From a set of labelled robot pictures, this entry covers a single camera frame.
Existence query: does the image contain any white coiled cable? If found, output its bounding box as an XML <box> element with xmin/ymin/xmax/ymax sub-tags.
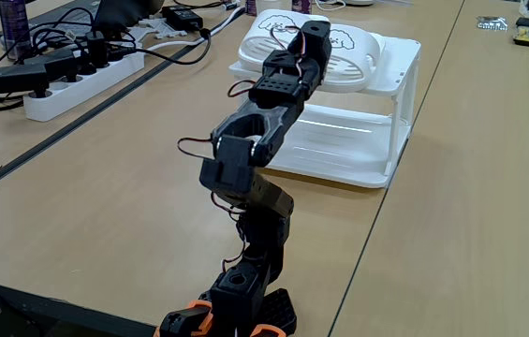
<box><xmin>314</xmin><ymin>0</ymin><xmax>347</xmax><ymax>12</ymax></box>

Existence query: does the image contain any black cable with ferrite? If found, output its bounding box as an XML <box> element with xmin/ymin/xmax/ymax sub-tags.
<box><xmin>107</xmin><ymin>26</ymin><xmax>213</xmax><ymax>66</ymax></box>

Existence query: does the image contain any white power strip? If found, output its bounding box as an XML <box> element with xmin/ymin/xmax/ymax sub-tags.
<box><xmin>22</xmin><ymin>50</ymin><xmax>146</xmax><ymax>124</ymax></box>

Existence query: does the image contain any black power plug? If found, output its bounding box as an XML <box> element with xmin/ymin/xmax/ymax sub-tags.
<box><xmin>84</xmin><ymin>30</ymin><xmax>109</xmax><ymax>70</ymax></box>

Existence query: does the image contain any white power cable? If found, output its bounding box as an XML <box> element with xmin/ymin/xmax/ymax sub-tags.
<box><xmin>144</xmin><ymin>5</ymin><xmax>246</xmax><ymax>53</ymax></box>

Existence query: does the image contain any black plug-in adapter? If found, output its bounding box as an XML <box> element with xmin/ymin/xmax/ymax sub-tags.
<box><xmin>0</xmin><ymin>63</ymin><xmax>51</xmax><ymax>98</ymax></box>

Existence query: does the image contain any black laptop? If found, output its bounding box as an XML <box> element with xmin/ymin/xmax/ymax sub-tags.
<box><xmin>29</xmin><ymin>0</ymin><xmax>166</xmax><ymax>30</ymax></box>

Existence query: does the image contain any tall purple drink can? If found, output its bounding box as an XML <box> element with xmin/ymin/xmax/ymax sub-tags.
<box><xmin>0</xmin><ymin>0</ymin><xmax>32</xmax><ymax>62</ymax></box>

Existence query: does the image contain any white printed bracket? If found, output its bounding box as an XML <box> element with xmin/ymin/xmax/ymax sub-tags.
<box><xmin>125</xmin><ymin>25</ymin><xmax>148</xmax><ymax>44</ymax></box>
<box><xmin>144</xmin><ymin>17</ymin><xmax>189</xmax><ymax>40</ymax></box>

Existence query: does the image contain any black power adapter brick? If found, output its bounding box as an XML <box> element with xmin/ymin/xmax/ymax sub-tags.
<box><xmin>23</xmin><ymin>48</ymin><xmax>79</xmax><ymax>84</ymax></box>
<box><xmin>160</xmin><ymin>4</ymin><xmax>205</xmax><ymax>32</ymax></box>

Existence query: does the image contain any white plastic shoe rack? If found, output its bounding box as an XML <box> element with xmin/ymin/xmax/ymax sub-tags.
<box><xmin>228</xmin><ymin>37</ymin><xmax>422</xmax><ymax>190</ymax></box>

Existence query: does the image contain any white slipper with dog print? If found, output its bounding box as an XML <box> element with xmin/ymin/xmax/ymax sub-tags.
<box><xmin>238</xmin><ymin>8</ymin><xmax>331</xmax><ymax>74</ymax></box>
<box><xmin>317</xmin><ymin>26</ymin><xmax>387</xmax><ymax>94</ymax></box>

